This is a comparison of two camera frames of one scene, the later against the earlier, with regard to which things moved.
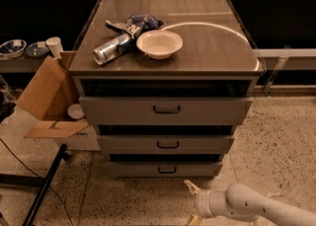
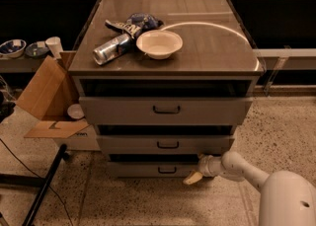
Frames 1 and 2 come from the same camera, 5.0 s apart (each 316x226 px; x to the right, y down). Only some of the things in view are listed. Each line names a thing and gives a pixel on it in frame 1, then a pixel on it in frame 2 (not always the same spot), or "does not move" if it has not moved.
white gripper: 199,202 -> 205,166
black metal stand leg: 36,182 does not move
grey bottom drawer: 165,169 does not move
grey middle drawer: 164,144 does not move
